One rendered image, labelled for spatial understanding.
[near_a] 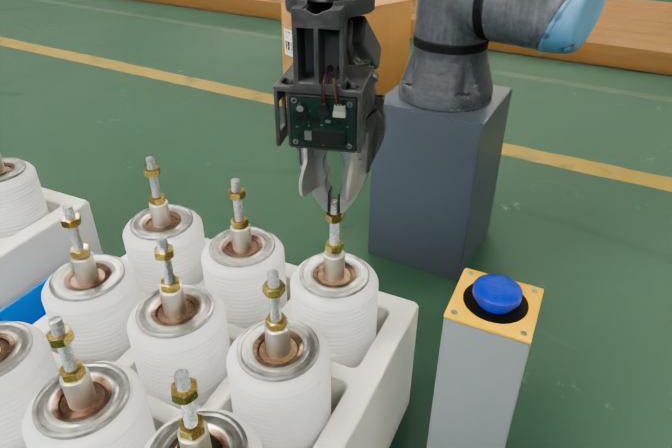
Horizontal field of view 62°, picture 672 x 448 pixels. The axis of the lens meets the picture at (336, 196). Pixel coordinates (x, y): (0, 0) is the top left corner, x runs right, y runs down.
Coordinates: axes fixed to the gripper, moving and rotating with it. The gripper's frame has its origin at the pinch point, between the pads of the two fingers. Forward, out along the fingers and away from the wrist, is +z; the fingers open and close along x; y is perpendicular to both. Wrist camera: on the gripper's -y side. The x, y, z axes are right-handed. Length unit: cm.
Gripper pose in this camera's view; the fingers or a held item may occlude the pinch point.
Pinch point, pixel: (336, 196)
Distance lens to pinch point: 55.8
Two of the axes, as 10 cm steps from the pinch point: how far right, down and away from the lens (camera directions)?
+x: 9.8, 1.0, -1.7
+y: -2.0, 5.1, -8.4
